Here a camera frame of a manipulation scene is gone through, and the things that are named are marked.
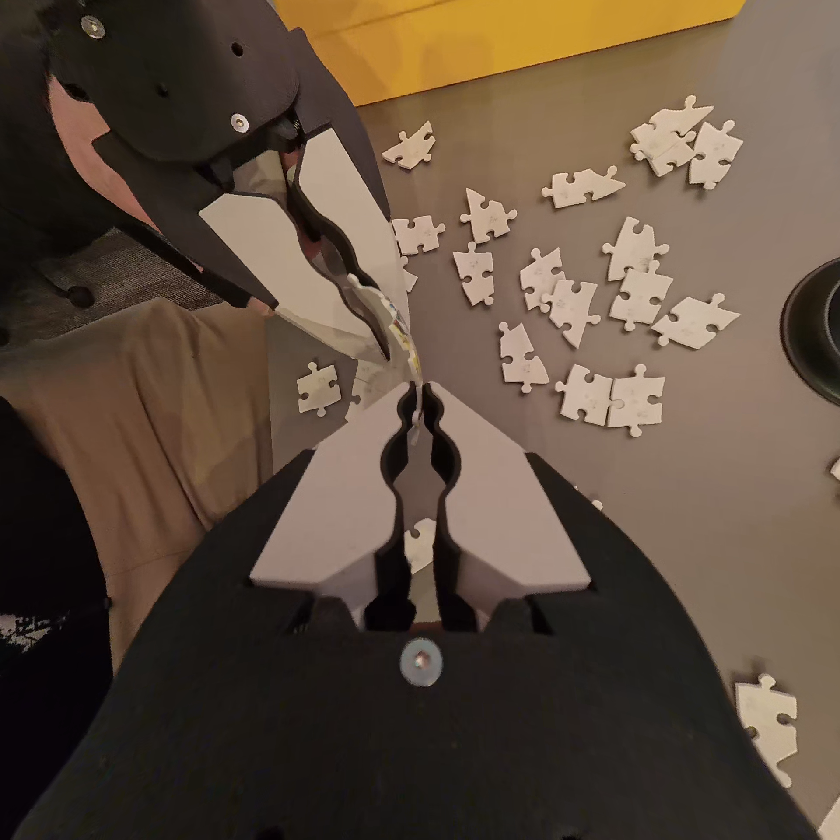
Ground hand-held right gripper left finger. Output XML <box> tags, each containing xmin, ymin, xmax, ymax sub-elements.
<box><xmin>249</xmin><ymin>382</ymin><xmax>419</xmax><ymax>630</ymax></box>

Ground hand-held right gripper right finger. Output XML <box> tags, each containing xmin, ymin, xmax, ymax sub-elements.
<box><xmin>420</xmin><ymin>384</ymin><xmax>590</xmax><ymax>631</ymax></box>

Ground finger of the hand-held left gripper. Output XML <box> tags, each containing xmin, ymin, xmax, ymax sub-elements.
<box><xmin>294</xmin><ymin>125</ymin><xmax>412</xmax><ymax>363</ymax></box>
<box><xmin>198</xmin><ymin>192</ymin><xmax>389</xmax><ymax>362</ymax></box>

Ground joined puzzle ball section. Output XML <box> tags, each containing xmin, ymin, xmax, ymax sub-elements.
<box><xmin>344</xmin><ymin>272</ymin><xmax>426</xmax><ymax>448</ymax></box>

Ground white puzzle pieces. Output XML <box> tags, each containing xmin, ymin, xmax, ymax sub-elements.
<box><xmin>297</xmin><ymin>95</ymin><xmax>840</xmax><ymax>788</ymax></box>

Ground person's left forearm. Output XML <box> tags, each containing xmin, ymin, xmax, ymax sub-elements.
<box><xmin>0</xmin><ymin>0</ymin><xmax>165</xmax><ymax>263</ymax></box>

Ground black puzzle ball stand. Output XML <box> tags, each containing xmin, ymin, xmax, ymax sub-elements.
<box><xmin>781</xmin><ymin>258</ymin><xmax>840</xmax><ymax>404</ymax></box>

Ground person's left hand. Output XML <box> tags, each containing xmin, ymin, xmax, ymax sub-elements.
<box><xmin>47</xmin><ymin>74</ymin><xmax>111</xmax><ymax>182</ymax></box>

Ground person's tan trousers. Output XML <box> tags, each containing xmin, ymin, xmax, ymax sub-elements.
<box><xmin>0</xmin><ymin>298</ymin><xmax>275</xmax><ymax>670</ymax></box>

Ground yellow plastic bin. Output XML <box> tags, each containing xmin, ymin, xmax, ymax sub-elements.
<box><xmin>272</xmin><ymin>0</ymin><xmax>749</xmax><ymax>107</ymax></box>

